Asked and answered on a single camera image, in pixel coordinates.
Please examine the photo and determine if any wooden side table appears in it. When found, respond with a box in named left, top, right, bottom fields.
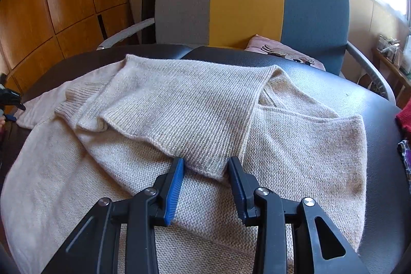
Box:
left=372, top=48, right=411, bottom=108

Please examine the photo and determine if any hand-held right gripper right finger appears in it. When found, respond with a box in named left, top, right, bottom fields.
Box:
left=227, top=156, right=370, bottom=274

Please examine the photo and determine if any grey yellow blue armchair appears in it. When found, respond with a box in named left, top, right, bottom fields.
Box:
left=96, top=0, right=397, bottom=101

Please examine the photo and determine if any beige knit sweater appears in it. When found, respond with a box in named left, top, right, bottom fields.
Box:
left=0, top=54, right=368, bottom=274

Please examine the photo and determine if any leopard print cloth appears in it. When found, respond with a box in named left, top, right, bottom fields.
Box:
left=397, top=139, right=411, bottom=191

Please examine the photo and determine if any red knit sweater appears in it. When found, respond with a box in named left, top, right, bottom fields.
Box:
left=395, top=97, right=411, bottom=136

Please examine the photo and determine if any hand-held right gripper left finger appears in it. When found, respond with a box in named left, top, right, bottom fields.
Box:
left=45, top=157, right=186, bottom=274

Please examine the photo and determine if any pink dog print cushion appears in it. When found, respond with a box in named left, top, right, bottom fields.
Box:
left=244, top=34, right=326, bottom=71

